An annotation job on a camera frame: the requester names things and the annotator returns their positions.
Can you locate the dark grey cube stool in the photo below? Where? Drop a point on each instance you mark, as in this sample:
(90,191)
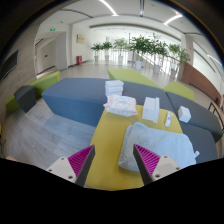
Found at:
(25,97)

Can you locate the pink white wipes pack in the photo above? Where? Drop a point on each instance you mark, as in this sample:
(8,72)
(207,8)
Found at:
(121,105)

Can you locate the green bench left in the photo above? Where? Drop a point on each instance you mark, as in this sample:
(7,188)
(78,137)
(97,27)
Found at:
(40,85)

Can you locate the small white cube box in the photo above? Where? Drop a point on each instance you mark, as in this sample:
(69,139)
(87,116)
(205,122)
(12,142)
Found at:
(184,114)

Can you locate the red bin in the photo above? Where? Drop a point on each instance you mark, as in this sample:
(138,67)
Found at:
(79,60)

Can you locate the dark grey bench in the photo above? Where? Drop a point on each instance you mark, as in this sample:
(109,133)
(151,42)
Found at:
(203,128)

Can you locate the stack of white boxes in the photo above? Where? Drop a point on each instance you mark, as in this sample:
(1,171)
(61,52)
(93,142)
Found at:
(114,87)

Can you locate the potted plant white pot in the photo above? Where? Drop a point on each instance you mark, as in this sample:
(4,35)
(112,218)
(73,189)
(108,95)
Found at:
(106,46)
(177,56)
(139,45)
(97,47)
(120,45)
(159,51)

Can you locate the yellow bench top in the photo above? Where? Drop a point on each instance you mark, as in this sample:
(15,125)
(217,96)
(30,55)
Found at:
(104,173)

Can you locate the small white tube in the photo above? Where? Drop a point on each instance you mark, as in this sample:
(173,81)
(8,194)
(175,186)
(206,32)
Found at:
(168,119)

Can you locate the black wall screen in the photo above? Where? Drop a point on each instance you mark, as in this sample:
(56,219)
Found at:
(9,65)

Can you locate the light blue towel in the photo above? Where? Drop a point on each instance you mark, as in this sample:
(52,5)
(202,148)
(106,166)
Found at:
(176,145)

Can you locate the wall picture frame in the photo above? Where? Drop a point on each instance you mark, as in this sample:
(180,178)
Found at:
(80,38)

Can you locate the green bench far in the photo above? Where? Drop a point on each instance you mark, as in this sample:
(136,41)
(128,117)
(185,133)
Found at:
(133,76)

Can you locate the white flat box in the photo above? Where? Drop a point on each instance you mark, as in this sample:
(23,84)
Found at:
(151,109)

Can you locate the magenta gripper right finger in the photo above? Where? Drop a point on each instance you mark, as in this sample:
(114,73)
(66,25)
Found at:
(153,167)

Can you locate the green bench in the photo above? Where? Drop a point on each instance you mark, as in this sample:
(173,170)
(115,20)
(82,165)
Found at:
(40,85)
(133,76)

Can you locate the blue upholstered bench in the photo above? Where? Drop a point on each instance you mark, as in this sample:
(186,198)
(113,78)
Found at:
(78,99)

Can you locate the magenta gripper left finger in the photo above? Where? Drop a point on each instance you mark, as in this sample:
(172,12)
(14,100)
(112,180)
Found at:
(75,168)

